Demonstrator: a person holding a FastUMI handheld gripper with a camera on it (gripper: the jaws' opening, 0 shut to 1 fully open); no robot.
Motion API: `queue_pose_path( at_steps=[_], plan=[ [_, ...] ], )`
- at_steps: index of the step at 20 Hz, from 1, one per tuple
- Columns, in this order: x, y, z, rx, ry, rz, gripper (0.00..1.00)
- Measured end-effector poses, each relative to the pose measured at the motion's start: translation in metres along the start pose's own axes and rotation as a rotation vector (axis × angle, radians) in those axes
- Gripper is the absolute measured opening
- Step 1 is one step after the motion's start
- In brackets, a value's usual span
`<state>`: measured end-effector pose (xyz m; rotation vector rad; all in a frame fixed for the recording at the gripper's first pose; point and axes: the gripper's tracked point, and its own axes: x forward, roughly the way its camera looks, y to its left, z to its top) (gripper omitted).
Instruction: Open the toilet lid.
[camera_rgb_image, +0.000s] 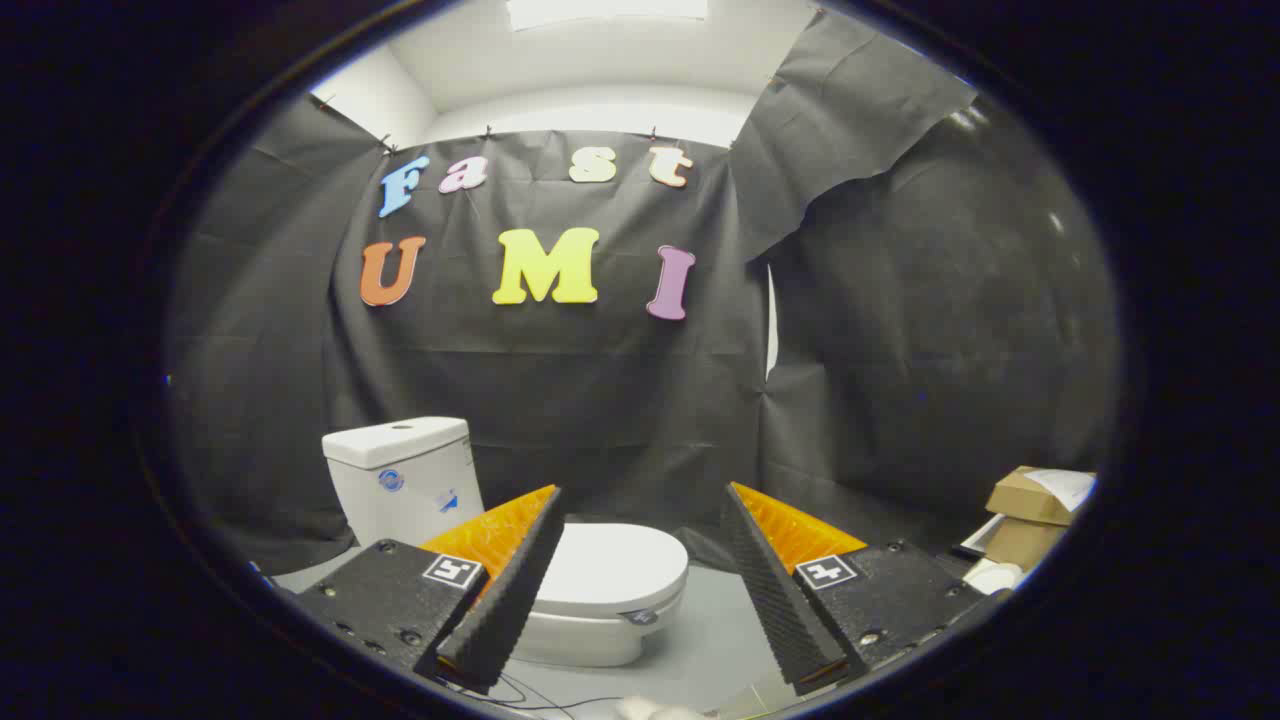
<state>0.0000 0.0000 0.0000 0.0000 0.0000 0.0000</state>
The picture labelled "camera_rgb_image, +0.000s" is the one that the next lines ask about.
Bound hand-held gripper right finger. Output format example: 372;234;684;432
720;482;1011;698

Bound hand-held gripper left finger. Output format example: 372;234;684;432
297;485;564;694

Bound black backdrop cloth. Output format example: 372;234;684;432
165;8;1121;576

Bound white flat board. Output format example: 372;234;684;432
960;513;1006;557

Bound round white disc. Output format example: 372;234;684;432
965;558;1026;596

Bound large cardboard box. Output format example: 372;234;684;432
985;517;1066;571

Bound small cardboard box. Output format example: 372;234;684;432
987;466;1096;527

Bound white paper sheet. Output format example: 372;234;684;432
1022;468;1098;513

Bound ceiling light panel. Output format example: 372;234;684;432
505;0;709;31

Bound thin black cable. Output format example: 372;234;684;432
440;672;626;713

